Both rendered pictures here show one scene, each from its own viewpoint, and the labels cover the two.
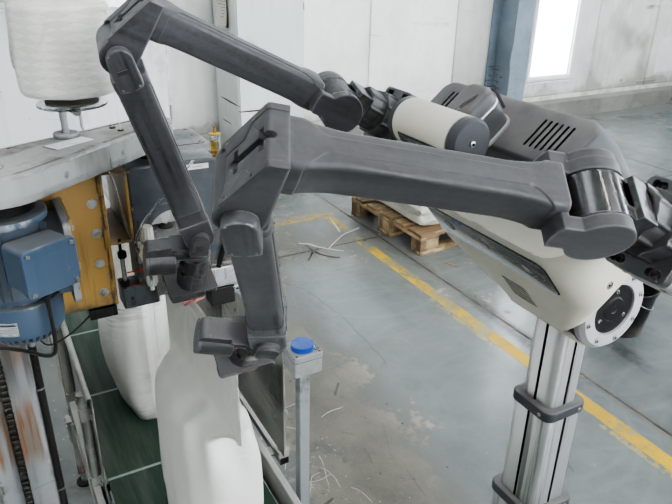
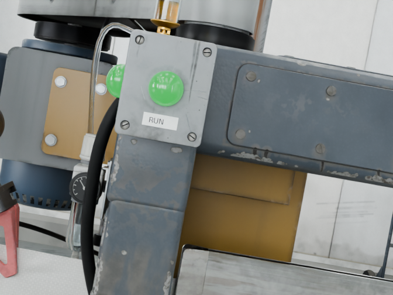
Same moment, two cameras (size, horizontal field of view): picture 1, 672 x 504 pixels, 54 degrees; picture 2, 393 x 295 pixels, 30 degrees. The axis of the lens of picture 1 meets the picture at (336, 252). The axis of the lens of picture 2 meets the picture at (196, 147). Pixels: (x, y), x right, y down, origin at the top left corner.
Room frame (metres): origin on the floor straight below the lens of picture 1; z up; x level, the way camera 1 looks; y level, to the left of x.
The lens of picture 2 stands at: (1.81, -0.33, 1.27)
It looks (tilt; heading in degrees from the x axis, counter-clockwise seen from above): 3 degrees down; 117
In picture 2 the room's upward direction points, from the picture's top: 10 degrees clockwise
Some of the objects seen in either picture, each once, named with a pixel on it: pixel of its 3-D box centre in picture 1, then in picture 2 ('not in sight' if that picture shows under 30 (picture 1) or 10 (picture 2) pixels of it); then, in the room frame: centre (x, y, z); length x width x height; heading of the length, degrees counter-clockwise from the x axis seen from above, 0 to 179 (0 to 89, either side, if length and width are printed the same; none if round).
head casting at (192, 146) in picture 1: (168, 194); (257, 174); (1.52, 0.41, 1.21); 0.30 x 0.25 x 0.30; 29
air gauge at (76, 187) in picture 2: not in sight; (85, 187); (1.31, 0.39, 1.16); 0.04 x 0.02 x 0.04; 29
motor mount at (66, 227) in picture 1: (54, 238); (98, 117); (1.20, 0.56, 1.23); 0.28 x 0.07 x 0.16; 29
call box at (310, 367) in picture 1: (302, 357); not in sight; (1.42, 0.08, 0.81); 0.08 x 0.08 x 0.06; 29
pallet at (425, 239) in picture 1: (452, 208); not in sight; (4.42, -0.83, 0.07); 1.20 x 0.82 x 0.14; 121
